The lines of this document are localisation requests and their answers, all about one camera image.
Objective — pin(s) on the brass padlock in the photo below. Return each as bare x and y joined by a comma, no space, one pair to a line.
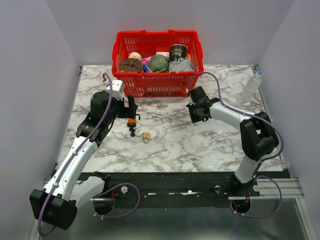
146,136

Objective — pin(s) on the grey wrapped roll in basket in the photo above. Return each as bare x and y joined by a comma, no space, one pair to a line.
184,66

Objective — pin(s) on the red plastic basket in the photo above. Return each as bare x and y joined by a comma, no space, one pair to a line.
148,43

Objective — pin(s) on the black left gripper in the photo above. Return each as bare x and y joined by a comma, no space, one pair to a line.
129,112

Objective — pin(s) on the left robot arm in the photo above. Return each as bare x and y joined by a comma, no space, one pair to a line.
58,202

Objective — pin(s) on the green round ball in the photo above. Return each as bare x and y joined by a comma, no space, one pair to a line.
158,63

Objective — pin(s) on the black can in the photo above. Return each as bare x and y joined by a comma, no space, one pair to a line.
177,53

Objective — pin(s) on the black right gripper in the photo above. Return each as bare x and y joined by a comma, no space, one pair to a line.
194,119

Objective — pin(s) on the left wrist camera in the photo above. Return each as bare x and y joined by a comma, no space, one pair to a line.
116,89

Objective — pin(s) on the pink packet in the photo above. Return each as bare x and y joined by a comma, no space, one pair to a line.
145,64

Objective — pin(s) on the beige egg shaped object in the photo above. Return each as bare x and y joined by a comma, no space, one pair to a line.
135,55

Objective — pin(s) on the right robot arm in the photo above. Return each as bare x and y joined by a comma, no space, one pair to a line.
258,138

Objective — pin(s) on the orange black padlock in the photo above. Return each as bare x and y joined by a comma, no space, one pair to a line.
132,122

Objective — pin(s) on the black head key bunch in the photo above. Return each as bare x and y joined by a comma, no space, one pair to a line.
132,131

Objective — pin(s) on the clear plastic bottle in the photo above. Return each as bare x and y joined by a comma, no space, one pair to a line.
251,86

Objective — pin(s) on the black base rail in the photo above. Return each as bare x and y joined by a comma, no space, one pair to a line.
171,189

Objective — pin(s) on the brown wrapped roll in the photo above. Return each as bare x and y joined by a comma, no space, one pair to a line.
131,65

